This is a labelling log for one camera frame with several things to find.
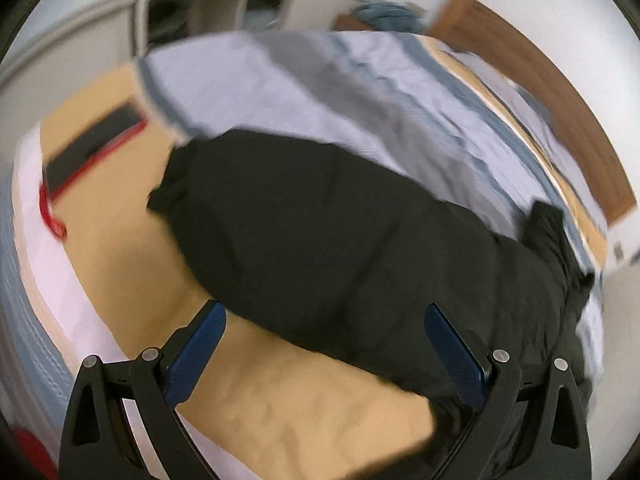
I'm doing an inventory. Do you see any wooden headboard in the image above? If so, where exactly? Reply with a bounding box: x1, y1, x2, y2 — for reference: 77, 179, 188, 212
430, 0, 632, 227

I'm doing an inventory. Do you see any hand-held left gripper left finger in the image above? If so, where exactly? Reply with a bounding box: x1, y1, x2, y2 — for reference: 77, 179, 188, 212
59, 300, 227, 480

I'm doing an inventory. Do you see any white open shelf cabinet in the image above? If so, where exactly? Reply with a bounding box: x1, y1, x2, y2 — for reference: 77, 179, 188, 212
0, 0, 371, 96

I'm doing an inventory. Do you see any striped duvet cover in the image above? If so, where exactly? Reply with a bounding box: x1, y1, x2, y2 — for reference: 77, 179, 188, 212
0, 30, 612, 480

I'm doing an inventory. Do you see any blue knitted blanket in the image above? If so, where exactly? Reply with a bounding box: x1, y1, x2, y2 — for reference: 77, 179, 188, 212
350, 1, 429, 35

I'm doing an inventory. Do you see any wooden nightstand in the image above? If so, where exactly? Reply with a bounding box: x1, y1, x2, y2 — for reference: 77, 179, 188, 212
332, 12, 366, 32

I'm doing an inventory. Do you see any flat black red case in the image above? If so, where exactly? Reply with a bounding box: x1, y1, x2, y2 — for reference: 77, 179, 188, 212
39, 102, 149, 241

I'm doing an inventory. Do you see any black puffer jacket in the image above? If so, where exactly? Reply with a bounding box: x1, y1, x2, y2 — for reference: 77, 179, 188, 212
146, 129, 597, 480

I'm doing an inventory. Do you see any red object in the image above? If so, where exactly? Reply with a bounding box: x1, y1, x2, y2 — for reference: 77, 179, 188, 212
0, 427, 58, 480

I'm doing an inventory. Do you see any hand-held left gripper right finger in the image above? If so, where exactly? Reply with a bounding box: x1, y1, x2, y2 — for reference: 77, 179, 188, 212
424, 302, 594, 480

